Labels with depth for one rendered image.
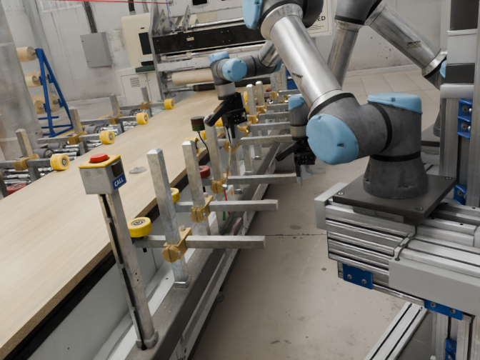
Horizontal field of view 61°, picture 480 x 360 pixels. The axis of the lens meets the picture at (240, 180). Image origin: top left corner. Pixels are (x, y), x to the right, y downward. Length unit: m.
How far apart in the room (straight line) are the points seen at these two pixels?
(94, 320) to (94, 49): 10.47
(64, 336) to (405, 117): 1.01
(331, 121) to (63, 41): 11.57
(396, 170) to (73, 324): 0.93
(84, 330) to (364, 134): 0.93
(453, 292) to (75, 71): 11.72
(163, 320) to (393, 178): 0.74
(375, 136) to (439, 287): 0.33
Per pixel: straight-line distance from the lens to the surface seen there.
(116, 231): 1.02
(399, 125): 0.97
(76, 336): 1.29
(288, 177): 1.69
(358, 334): 2.19
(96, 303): 1.34
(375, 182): 1.02
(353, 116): 0.91
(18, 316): 1.13
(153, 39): 4.24
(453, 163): 1.22
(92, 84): 12.01
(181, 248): 1.31
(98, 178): 0.96
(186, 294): 1.35
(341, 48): 1.41
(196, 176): 1.46
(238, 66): 1.44
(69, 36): 12.14
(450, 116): 1.19
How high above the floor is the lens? 1.46
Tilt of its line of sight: 21 degrees down
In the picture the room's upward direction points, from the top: 8 degrees counter-clockwise
